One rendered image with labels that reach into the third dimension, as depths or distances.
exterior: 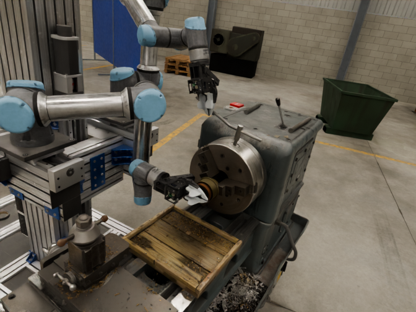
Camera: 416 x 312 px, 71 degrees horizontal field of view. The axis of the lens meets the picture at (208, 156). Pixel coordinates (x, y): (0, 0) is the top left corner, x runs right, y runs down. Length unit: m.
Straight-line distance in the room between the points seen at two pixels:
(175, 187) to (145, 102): 0.32
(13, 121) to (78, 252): 0.47
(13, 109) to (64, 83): 0.41
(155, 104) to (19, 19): 0.66
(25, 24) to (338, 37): 10.31
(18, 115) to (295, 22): 10.46
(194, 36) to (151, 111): 0.32
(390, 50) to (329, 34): 1.94
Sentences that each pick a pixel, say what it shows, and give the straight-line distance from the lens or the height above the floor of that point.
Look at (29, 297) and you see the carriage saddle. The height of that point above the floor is 0.91.
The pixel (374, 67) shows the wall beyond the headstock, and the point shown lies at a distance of 11.30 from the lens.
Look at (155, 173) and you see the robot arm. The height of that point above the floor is 1.11.
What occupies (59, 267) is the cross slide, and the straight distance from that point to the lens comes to 1.02.
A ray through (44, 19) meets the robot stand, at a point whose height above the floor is 1.58.
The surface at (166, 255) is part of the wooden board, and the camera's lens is 1.12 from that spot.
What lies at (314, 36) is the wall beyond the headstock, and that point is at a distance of 11.08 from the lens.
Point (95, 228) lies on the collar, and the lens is 0.84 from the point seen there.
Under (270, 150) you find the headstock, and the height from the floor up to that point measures 1.22.
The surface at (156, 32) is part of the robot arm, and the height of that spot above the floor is 1.60.
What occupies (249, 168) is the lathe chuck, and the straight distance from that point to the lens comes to 1.12.
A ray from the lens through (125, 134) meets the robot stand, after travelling 1.55.
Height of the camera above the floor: 1.68
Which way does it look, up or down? 26 degrees down
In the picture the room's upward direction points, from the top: 8 degrees clockwise
